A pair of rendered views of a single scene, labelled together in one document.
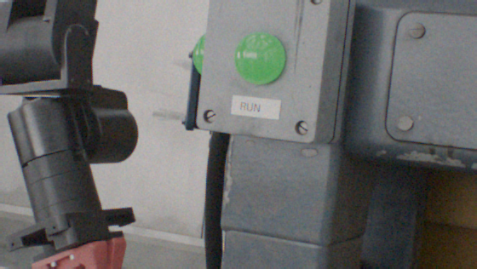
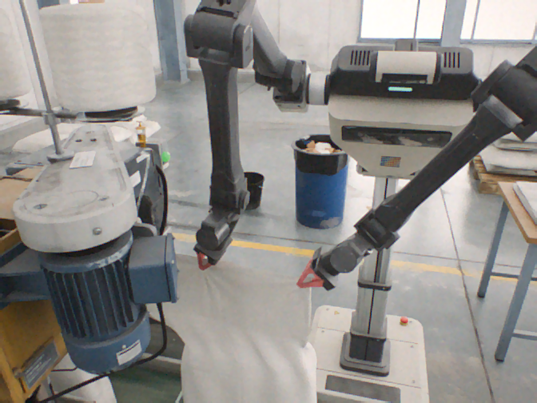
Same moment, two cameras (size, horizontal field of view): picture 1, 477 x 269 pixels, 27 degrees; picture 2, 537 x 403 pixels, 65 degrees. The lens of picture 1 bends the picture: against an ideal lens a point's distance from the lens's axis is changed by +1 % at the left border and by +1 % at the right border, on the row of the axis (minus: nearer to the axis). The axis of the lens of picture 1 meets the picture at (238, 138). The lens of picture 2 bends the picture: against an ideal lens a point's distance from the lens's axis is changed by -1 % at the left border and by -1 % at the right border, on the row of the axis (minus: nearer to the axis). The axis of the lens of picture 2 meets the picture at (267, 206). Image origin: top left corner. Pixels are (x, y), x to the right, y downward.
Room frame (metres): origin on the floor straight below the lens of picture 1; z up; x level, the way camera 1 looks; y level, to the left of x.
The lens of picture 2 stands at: (1.77, 0.13, 1.69)
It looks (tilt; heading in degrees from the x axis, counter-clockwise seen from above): 27 degrees down; 171
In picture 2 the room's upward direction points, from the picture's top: 1 degrees counter-clockwise
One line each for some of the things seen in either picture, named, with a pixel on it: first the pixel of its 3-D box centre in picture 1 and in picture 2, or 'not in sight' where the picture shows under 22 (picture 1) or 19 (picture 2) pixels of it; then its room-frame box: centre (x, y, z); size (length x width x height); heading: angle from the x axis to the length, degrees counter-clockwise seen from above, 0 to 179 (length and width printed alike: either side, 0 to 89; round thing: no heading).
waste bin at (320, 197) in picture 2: not in sight; (320, 181); (-1.25, 1.03, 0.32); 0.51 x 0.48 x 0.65; 156
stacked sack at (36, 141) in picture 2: not in sight; (54, 137); (-2.19, -1.22, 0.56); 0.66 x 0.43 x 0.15; 153
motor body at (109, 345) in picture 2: not in sight; (100, 299); (1.13, -0.08, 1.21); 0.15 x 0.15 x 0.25
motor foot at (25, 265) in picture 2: not in sight; (37, 273); (1.13, -0.17, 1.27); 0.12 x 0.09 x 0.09; 156
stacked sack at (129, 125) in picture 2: not in sight; (110, 119); (-2.70, -0.81, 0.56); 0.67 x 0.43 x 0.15; 66
